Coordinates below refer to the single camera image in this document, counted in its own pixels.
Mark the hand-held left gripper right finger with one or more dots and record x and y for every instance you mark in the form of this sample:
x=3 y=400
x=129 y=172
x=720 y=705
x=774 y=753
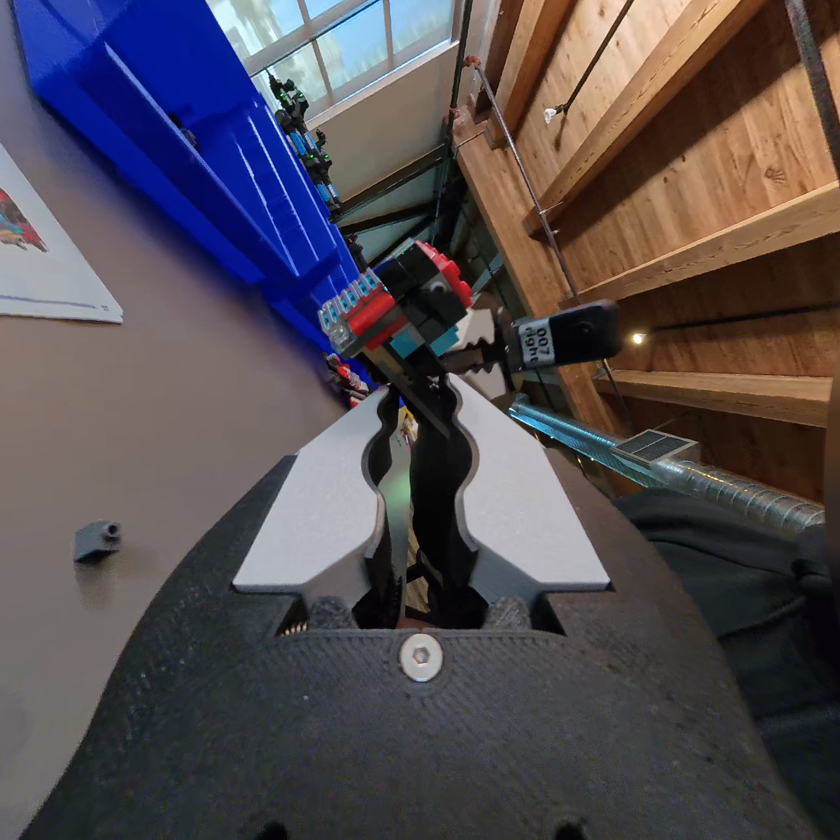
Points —
x=525 y=518

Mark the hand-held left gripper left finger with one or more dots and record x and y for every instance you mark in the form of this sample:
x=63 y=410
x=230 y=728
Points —
x=308 y=518

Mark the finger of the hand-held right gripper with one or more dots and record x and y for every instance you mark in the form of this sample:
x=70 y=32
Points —
x=492 y=380
x=482 y=325

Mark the toy brick model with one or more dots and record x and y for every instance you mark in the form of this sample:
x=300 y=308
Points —
x=420 y=289

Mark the loose toy bricks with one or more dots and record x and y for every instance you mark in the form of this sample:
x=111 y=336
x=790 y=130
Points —
x=344 y=380

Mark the wooden ceiling beam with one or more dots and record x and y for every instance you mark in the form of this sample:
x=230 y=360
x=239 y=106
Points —
x=722 y=394
x=656 y=79
x=722 y=253
x=518 y=52

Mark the small blue storage bin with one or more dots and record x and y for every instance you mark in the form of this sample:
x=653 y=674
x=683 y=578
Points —
x=308 y=216

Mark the small grey brick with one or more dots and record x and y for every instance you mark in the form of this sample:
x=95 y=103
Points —
x=95 y=541

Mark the hanging spot lamp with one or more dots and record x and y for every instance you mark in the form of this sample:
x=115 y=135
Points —
x=550 y=115

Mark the person's dark clothing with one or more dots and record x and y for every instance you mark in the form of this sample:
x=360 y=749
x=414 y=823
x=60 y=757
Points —
x=754 y=623

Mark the rusty ceiling rod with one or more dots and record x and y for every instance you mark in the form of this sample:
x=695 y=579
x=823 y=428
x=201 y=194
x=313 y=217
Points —
x=467 y=62

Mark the large paned window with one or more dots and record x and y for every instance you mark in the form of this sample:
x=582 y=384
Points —
x=354 y=39

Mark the building instruction booklet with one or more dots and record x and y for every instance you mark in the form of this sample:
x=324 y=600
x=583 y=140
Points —
x=46 y=282

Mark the large blue storage bin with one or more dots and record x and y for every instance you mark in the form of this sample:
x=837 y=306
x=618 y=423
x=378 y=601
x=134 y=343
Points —
x=131 y=98

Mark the duct vent grille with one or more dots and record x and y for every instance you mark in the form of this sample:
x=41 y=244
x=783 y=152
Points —
x=656 y=446

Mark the silver ventilation duct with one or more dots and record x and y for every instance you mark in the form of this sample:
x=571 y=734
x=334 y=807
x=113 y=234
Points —
x=722 y=485

